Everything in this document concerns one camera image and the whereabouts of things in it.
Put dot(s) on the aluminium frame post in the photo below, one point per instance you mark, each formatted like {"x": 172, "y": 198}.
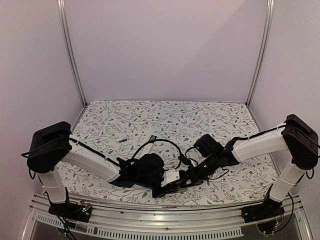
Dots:
{"x": 262, "y": 51}
{"x": 69, "y": 51}

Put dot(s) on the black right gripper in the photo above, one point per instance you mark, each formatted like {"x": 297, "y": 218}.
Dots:
{"x": 193, "y": 176}

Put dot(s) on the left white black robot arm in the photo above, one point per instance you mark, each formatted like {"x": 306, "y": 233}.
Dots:
{"x": 54, "y": 144}

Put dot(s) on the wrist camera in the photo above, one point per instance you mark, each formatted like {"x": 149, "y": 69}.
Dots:
{"x": 173, "y": 178}
{"x": 188, "y": 161}

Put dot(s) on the floral patterned table mat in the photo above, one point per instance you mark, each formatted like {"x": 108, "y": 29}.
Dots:
{"x": 177, "y": 125}

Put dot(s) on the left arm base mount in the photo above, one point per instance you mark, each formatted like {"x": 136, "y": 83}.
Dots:
{"x": 80, "y": 211}

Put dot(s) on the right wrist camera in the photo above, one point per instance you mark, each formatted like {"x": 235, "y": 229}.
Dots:
{"x": 188, "y": 161}

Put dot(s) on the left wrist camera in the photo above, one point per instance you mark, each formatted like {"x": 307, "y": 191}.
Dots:
{"x": 173, "y": 178}

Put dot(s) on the long white remote control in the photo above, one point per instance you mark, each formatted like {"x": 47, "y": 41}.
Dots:
{"x": 149, "y": 147}

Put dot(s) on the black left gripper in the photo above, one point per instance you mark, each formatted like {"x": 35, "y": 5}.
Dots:
{"x": 167, "y": 190}

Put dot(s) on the white air conditioner remote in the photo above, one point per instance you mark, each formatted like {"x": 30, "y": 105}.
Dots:
{"x": 180, "y": 188}

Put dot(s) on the left aluminium frame post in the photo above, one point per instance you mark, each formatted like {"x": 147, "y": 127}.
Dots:
{"x": 69, "y": 51}

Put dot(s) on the right aluminium frame post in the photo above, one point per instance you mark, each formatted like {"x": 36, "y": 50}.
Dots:
{"x": 262, "y": 51}

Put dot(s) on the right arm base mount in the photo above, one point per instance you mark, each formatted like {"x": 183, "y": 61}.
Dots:
{"x": 267, "y": 209}

